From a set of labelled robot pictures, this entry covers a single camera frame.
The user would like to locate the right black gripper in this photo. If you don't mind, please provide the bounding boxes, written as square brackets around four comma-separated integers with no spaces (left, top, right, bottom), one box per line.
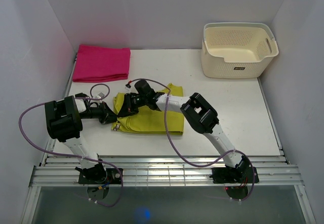
[117,94,147,119]

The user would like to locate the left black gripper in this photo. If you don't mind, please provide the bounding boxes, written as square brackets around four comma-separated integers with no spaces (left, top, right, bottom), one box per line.
[80,102,121,124]

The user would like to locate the yellow-green trousers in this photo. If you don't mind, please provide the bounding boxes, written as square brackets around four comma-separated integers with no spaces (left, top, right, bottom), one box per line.
[111,80,183,134]

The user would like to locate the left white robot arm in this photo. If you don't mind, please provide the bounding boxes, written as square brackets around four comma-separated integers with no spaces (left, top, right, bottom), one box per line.
[45,93,117,183]

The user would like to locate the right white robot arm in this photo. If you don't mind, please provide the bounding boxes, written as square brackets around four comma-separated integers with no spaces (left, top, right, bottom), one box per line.
[117,79,256,185]

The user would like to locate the folded pink trousers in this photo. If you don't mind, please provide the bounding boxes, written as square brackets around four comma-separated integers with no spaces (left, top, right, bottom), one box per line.
[72,44,131,83]

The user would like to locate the cream perforated plastic basket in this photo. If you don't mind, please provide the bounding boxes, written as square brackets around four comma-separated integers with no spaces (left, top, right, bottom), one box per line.
[201,22,279,79]

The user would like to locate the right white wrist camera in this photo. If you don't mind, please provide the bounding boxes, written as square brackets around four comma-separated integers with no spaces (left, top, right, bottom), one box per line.
[125,81,132,93]

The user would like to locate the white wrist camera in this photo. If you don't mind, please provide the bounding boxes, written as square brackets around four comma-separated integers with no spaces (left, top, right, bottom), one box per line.
[92,92,105,100]
[125,81,132,93]

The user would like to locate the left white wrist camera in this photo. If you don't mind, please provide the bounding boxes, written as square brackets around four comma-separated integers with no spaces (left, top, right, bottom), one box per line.
[92,92,105,100]

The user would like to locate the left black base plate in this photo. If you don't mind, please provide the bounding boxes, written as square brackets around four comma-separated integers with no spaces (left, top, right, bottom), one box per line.
[75,165,122,200]

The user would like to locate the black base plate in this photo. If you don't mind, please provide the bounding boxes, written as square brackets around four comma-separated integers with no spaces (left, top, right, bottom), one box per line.
[209,166,260,201]
[75,165,122,200]

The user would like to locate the aluminium rail frame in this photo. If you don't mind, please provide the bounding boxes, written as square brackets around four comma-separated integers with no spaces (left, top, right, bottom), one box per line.
[21,155,316,223]

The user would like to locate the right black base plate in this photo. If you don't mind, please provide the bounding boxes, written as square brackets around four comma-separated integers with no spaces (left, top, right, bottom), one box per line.
[209,166,260,201]

